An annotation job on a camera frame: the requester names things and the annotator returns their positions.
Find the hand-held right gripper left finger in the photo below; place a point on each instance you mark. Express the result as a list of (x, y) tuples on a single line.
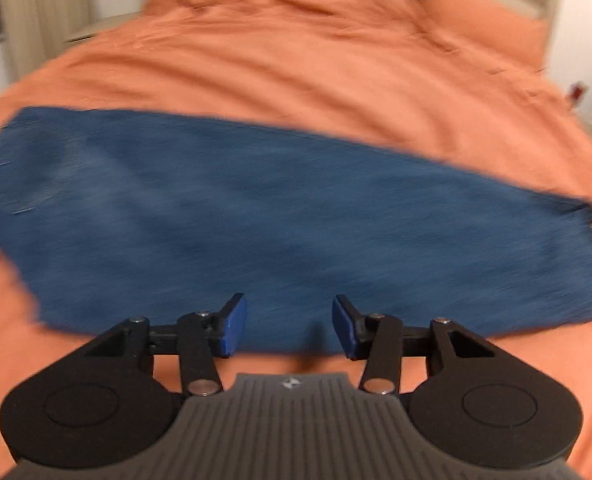
[(233, 326)]

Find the orange duvet bed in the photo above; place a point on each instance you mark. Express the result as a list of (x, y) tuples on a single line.
[(326, 60)]

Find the beige nightstand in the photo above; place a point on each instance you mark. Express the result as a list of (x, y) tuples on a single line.
[(100, 29)]

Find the small red object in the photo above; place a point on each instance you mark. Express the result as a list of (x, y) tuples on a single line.
[(577, 92)]

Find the beige curtain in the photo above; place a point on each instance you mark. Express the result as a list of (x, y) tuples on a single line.
[(40, 5)]

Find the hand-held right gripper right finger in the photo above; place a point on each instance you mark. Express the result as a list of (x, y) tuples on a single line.
[(343, 331)]

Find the blue denim pants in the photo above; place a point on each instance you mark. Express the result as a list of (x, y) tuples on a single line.
[(276, 220)]

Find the orange pillow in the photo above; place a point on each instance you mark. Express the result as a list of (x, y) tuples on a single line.
[(481, 15)]

